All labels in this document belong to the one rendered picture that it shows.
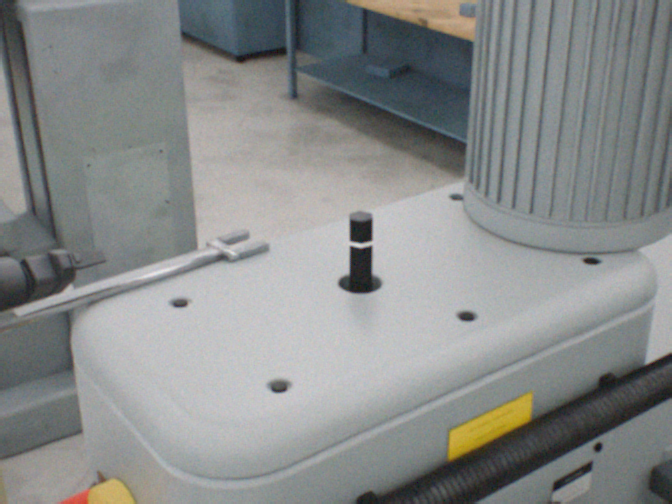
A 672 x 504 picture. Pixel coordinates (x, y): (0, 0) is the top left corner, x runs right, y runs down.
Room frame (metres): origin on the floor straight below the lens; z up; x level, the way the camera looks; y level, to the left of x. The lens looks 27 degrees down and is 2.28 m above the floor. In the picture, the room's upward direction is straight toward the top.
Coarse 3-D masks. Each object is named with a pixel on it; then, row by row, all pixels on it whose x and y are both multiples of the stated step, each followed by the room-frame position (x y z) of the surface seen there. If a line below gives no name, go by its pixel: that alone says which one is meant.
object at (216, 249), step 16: (224, 240) 0.78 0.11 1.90; (240, 240) 0.79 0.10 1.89; (176, 256) 0.75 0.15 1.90; (192, 256) 0.75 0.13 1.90; (208, 256) 0.75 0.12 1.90; (224, 256) 0.75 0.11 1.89; (240, 256) 0.75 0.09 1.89; (128, 272) 0.72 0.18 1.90; (144, 272) 0.72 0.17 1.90; (160, 272) 0.72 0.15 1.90; (176, 272) 0.73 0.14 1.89; (80, 288) 0.69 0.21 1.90; (96, 288) 0.69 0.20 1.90; (112, 288) 0.69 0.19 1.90; (128, 288) 0.70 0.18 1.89; (32, 304) 0.67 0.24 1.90; (48, 304) 0.67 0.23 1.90; (64, 304) 0.67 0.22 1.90; (80, 304) 0.67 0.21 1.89; (0, 320) 0.64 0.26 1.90; (16, 320) 0.64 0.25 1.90; (32, 320) 0.65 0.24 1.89
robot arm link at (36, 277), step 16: (32, 256) 1.35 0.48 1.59; (48, 256) 1.37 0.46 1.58; (64, 256) 1.36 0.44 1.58; (0, 272) 1.29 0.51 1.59; (16, 272) 1.31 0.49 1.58; (32, 272) 1.33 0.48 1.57; (48, 272) 1.34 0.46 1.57; (64, 272) 1.35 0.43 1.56; (16, 288) 1.29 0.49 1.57; (32, 288) 1.32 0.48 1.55; (48, 288) 1.34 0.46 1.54; (64, 288) 1.36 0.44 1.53; (16, 304) 1.29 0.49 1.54
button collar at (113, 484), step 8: (112, 480) 0.59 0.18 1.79; (96, 488) 0.58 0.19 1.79; (104, 488) 0.58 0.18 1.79; (112, 488) 0.58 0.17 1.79; (120, 488) 0.58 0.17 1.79; (96, 496) 0.58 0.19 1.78; (104, 496) 0.57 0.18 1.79; (112, 496) 0.57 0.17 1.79; (120, 496) 0.57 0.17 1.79; (128, 496) 0.57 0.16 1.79
